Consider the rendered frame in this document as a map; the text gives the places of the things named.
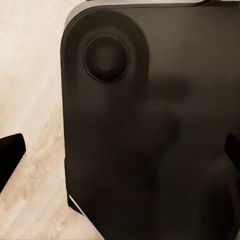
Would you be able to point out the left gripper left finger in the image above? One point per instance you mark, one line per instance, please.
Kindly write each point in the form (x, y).
(12, 149)

